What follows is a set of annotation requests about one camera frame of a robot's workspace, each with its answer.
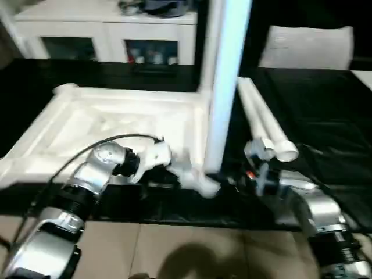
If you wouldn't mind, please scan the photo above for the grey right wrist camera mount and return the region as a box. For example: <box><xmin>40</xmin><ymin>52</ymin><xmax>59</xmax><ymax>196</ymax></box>
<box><xmin>244</xmin><ymin>139</ymin><xmax>277</xmax><ymax>196</ymax></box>

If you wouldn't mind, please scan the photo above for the black cabinet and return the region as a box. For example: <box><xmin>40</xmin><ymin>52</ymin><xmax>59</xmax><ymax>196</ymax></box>
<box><xmin>246</xmin><ymin>0</ymin><xmax>274</xmax><ymax>67</ymax></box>

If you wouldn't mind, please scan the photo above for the dark helmet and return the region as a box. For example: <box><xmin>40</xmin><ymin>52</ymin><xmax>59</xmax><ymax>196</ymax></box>
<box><xmin>144</xmin><ymin>0</ymin><xmax>187</xmax><ymax>17</ymax></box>

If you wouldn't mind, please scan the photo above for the white flat board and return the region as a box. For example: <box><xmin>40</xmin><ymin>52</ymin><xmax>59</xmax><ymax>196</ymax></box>
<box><xmin>350</xmin><ymin>69</ymin><xmax>372</xmax><ymax>91</ymax></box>

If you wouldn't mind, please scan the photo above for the white cabinet with glass doors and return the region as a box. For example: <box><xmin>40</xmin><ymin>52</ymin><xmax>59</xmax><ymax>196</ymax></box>
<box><xmin>11</xmin><ymin>0</ymin><xmax>199</xmax><ymax>66</ymax></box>

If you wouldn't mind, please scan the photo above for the white plastic table leg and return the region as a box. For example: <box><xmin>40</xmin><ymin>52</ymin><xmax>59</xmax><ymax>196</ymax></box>
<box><xmin>237</xmin><ymin>77</ymin><xmax>276</xmax><ymax>159</ymax></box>
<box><xmin>199</xmin><ymin>0</ymin><xmax>222</xmax><ymax>94</ymax></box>
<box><xmin>242</xmin><ymin>77</ymin><xmax>299</xmax><ymax>162</ymax></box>
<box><xmin>205</xmin><ymin>0</ymin><xmax>253</xmax><ymax>176</ymax></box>

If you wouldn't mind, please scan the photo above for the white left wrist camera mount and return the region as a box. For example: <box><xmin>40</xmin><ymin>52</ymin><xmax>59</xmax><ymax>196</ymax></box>
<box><xmin>132</xmin><ymin>144</ymin><xmax>173</xmax><ymax>184</ymax></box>

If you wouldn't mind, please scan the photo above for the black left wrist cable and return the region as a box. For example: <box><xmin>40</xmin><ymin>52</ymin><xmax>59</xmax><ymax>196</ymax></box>
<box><xmin>0</xmin><ymin>133</ymin><xmax>166</xmax><ymax>256</ymax></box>

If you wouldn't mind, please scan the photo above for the white plastic seat panel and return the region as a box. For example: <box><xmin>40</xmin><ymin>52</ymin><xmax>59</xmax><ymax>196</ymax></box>
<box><xmin>258</xmin><ymin>25</ymin><xmax>355</xmax><ymax>70</ymax></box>

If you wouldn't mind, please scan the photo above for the black table mat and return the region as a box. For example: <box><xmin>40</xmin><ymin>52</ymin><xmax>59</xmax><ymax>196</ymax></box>
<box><xmin>0</xmin><ymin>58</ymin><xmax>372</xmax><ymax>233</ymax></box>

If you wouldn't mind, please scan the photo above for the white plastic table top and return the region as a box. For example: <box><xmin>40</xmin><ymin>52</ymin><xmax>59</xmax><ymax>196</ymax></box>
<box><xmin>0</xmin><ymin>83</ymin><xmax>225</xmax><ymax>201</ymax></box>

